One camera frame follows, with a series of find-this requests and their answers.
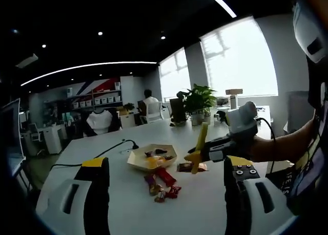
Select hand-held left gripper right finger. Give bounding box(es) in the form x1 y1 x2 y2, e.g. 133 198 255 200
223 155 296 235

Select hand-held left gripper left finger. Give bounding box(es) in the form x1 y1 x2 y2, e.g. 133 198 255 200
35 156 111 235

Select yellow food tongs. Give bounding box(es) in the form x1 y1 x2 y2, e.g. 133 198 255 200
190 122 209 174

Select dark brown candy food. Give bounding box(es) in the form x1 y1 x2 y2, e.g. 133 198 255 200
177 162 209 173

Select small red candy food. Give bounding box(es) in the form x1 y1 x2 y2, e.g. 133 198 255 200
166 185 182 199

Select cream paper food container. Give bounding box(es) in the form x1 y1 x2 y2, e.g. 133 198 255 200
127 143 178 172

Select purple candy food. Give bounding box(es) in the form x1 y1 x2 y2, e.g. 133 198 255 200
144 174 165 196

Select yellow snack food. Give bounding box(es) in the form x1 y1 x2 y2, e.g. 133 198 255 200
144 155 166 169

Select small mixed-colour candy food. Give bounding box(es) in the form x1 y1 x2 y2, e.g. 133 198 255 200
153 190 168 203

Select large green potted plant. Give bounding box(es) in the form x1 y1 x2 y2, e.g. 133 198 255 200
182 84 218 127

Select black office chair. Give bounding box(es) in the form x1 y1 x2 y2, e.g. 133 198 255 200
169 99 188 124

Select white mesh office chair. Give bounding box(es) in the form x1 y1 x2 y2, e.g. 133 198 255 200
146 101 165 124

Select black chair with white shirt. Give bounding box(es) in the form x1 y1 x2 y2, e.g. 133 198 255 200
83 109 122 138

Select person in patterned shirt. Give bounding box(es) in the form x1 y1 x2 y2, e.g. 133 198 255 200
265 62 328 216

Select metal shelf with white bins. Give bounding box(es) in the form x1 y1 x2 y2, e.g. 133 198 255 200
66 82 123 110

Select monitor on stand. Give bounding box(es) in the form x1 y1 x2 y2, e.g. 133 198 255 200
0 98 27 159

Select white chest-worn device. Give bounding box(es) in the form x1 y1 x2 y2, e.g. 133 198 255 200
292 1 328 64

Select straight ceiling light strip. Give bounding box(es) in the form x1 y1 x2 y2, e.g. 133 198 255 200
199 0 237 18

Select curved ceiling light strip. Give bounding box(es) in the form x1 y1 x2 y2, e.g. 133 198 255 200
20 61 158 87

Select ceiling air conditioner unit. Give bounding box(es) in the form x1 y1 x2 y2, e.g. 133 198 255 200
15 53 39 69

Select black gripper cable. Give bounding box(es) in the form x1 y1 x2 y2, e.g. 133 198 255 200
255 117 277 169

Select black cable with plug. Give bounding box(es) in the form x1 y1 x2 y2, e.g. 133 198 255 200
49 140 139 169

